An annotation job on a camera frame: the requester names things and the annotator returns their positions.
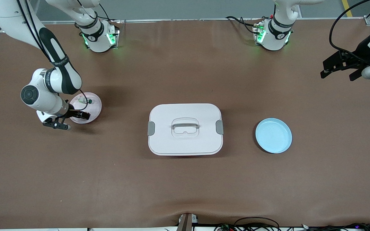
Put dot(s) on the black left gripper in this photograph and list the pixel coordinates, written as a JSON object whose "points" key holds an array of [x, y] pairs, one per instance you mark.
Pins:
{"points": [[361, 51]]}

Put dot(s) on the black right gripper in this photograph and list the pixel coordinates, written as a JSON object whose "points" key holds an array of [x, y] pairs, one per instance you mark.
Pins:
{"points": [[73, 113]]}

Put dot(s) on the orange and black switch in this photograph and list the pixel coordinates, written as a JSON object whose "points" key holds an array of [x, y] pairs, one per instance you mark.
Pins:
{"points": [[86, 116]]}

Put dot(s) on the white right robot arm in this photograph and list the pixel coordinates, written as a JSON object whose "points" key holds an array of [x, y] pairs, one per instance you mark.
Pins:
{"points": [[11, 19]]}

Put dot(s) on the white lidded storage box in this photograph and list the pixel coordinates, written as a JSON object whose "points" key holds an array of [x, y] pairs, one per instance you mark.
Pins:
{"points": [[185, 144]]}

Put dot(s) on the pink round plate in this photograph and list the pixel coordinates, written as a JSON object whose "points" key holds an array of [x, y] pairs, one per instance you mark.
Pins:
{"points": [[95, 106]]}

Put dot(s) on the light blue round plate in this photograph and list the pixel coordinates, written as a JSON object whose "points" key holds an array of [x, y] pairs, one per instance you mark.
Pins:
{"points": [[273, 136]]}

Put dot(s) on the green and white switch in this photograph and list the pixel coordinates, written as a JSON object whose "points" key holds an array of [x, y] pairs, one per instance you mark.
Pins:
{"points": [[88, 101]]}

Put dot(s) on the aluminium frame rail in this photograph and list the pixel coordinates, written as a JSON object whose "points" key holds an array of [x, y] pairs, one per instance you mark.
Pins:
{"points": [[146, 21]]}

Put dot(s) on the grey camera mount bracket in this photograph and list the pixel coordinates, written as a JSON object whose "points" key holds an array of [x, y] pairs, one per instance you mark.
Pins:
{"points": [[186, 223]]}

